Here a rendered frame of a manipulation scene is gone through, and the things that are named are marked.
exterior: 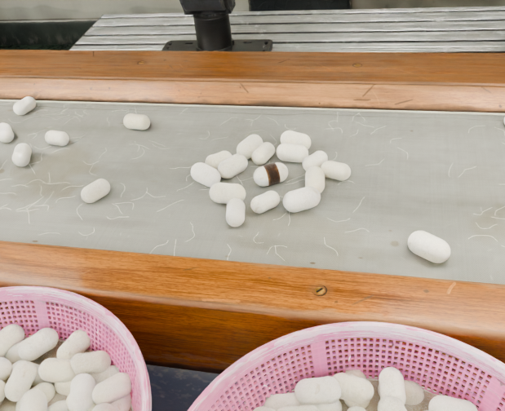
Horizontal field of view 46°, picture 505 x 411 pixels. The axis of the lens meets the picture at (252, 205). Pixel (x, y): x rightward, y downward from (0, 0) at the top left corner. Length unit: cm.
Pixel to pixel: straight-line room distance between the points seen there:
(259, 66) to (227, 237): 32
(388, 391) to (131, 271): 23
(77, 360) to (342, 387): 20
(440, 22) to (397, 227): 67
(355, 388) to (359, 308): 6
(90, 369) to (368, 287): 23
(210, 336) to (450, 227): 24
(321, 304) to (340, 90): 36
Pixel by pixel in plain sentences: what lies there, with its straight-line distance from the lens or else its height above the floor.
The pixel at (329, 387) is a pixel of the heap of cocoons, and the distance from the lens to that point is 44.
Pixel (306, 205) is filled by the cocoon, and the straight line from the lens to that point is 58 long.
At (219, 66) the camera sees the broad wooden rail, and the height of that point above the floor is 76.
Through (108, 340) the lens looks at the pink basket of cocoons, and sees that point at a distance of 50.
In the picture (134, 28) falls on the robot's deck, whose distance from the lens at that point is 127.
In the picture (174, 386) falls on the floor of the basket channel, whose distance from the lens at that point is 54.
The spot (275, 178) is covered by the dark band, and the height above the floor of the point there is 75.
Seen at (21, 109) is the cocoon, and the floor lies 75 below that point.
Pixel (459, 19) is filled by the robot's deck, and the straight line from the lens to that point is 120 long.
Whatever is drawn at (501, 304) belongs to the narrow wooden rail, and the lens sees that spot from 48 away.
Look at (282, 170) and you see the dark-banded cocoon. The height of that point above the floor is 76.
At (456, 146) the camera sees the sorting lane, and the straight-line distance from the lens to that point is 69.
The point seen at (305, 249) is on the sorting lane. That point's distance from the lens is 55.
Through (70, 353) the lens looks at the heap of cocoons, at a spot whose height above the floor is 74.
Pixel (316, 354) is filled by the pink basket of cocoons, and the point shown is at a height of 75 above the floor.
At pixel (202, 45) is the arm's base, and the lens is 107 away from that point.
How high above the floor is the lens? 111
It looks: 39 degrees down
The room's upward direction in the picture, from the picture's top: 7 degrees counter-clockwise
